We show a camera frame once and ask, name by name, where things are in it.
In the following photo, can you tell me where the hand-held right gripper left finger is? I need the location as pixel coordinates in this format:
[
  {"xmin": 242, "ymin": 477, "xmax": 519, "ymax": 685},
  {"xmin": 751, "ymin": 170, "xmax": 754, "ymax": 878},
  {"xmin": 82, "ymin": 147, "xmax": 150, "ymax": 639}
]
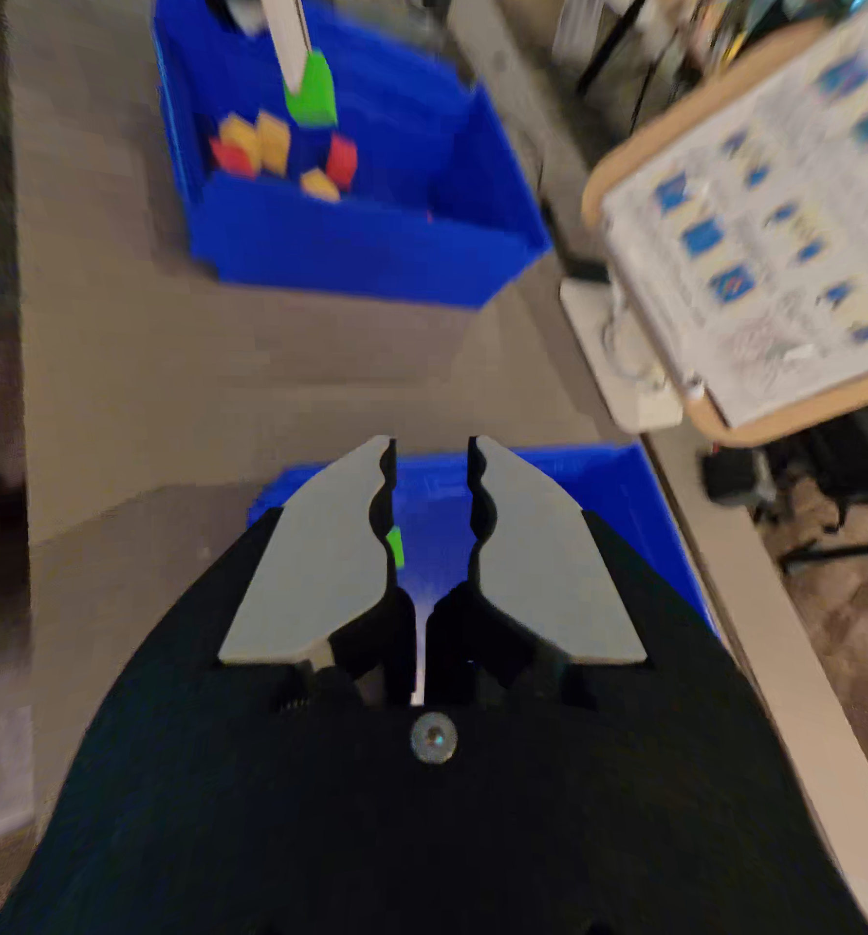
[{"xmin": 218, "ymin": 436, "xmax": 416, "ymax": 706}]

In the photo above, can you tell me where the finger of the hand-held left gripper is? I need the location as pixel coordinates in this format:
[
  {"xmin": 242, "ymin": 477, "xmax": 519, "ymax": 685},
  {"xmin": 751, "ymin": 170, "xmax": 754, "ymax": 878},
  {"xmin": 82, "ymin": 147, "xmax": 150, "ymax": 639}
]
[{"xmin": 262, "ymin": 0, "xmax": 312, "ymax": 94}]

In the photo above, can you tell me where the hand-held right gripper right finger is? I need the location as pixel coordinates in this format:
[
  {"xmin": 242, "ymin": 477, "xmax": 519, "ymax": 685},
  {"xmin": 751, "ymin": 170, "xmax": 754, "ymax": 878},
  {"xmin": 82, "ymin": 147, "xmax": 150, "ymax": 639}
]
[{"xmin": 426, "ymin": 436, "xmax": 650, "ymax": 706}]

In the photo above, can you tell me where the white stand base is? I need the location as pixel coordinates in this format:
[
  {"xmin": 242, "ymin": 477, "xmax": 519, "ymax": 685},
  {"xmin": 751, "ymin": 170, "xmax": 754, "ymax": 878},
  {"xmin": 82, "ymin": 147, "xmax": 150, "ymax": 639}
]
[{"xmin": 559, "ymin": 278, "xmax": 684, "ymax": 433}]

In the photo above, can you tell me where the black box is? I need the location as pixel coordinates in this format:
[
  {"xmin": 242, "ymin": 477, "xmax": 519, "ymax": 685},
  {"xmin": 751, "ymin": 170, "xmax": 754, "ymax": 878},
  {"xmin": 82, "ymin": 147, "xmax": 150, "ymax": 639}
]
[{"xmin": 700, "ymin": 446, "xmax": 779, "ymax": 506}]

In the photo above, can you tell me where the dark flat device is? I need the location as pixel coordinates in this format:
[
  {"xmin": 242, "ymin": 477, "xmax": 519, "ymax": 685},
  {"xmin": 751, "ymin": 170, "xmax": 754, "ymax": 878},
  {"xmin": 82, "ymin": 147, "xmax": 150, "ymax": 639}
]
[{"xmin": 547, "ymin": 208, "xmax": 610, "ymax": 282}]

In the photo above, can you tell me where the blue plastic bin with cubes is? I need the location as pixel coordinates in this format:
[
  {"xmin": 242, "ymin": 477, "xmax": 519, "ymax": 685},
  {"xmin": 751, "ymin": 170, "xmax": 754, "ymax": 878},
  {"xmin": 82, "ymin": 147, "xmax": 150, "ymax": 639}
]
[{"xmin": 247, "ymin": 442, "xmax": 721, "ymax": 706}]

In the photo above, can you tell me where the printed instruction sheet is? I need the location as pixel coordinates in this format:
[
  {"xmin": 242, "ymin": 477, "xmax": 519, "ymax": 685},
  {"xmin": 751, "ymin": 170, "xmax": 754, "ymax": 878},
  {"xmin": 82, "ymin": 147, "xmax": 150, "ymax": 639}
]
[{"xmin": 602, "ymin": 0, "xmax": 868, "ymax": 428}]

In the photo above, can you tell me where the red wooden cube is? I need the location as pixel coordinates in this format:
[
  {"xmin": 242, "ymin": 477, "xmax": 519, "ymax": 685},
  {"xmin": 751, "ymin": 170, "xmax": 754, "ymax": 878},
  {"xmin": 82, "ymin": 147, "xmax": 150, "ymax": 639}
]
[
  {"xmin": 209, "ymin": 139, "xmax": 256, "ymax": 178},
  {"xmin": 326, "ymin": 135, "xmax": 358, "ymax": 189}
]

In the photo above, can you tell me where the instruction sheet on wooden board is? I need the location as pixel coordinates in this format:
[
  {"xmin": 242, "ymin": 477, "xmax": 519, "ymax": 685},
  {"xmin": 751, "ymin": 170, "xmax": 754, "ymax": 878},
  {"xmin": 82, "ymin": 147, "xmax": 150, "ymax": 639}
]
[{"xmin": 582, "ymin": 15, "xmax": 868, "ymax": 447}]

